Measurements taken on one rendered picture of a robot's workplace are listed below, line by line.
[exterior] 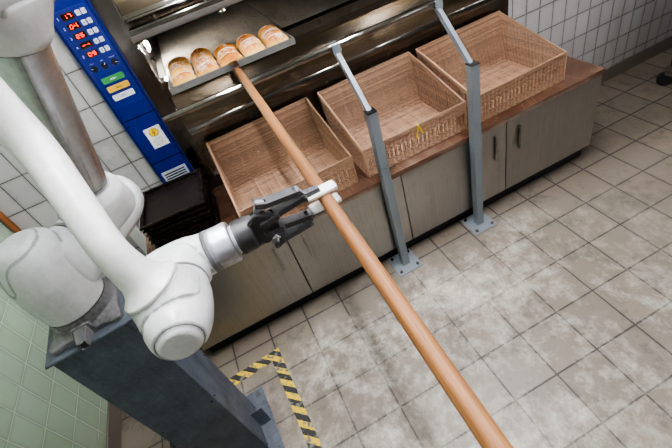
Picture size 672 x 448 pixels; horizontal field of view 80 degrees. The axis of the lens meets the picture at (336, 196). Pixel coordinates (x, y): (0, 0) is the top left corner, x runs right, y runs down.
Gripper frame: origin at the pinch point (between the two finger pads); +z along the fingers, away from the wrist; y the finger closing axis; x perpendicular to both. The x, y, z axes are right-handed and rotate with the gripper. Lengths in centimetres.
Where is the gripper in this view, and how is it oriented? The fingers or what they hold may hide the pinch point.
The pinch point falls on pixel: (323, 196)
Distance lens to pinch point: 86.1
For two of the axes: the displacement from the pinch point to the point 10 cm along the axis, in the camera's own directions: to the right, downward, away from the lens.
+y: 2.5, 7.3, 6.3
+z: 8.9, -4.3, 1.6
